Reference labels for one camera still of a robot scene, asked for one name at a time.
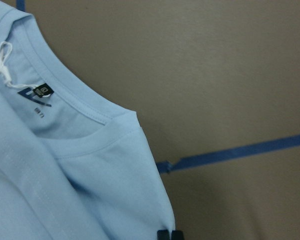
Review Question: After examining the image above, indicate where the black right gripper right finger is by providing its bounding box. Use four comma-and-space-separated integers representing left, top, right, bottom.
171, 230, 184, 240

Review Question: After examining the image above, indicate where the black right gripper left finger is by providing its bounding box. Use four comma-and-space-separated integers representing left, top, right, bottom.
157, 229, 170, 240

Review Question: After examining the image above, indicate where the light blue t-shirt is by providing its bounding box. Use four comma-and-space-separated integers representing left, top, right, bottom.
0, 1, 175, 240

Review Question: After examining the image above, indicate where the white garment hang tag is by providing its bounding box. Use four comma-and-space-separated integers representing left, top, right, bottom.
0, 41, 24, 89

